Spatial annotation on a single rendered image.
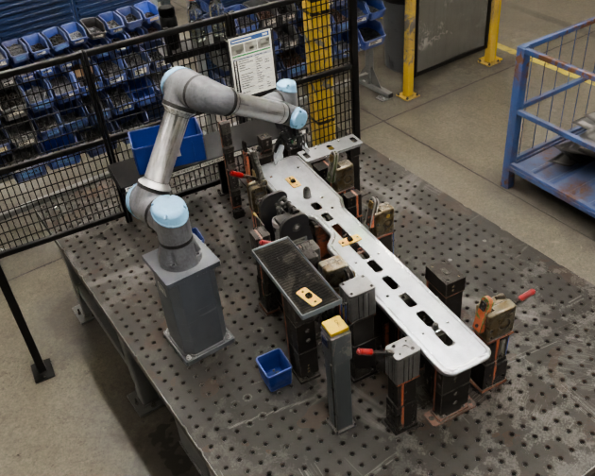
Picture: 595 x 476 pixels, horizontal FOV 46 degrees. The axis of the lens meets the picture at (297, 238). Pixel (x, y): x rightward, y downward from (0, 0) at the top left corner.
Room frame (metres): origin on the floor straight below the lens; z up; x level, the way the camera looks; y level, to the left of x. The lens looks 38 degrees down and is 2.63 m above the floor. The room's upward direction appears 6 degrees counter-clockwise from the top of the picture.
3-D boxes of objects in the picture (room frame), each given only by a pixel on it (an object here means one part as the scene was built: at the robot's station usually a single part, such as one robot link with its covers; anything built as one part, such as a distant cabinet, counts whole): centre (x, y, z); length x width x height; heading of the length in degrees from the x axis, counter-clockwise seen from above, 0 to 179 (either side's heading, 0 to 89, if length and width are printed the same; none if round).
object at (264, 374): (1.67, 0.12, 0.74); 0.11 x 0.10 x 0.09; 24
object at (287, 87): (2.44, -0.01, 1.41); 0.09 x 0.08 x 0.11; 130
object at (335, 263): (1.83, -0.12, 0.89); 0.13 x 0.11 x 0.38; 114
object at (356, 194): (2.36, -0.24, 0.84); 0.11 x 0.08 x 0.29; 114
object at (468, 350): (2.03, -0.21, 1.00); 1.38 x 0.22 x 0.02; 24
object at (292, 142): (2.44, -0.02, 1.25); 0.09 x 0.08 x 0.12; 24
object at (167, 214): (1.92, 0.42, 1.27); 0.13 x 0.12 x 0.14; 40
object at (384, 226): (2.17, -0.33, 0.87); 0.12 x 0.09 x 0.35; 114
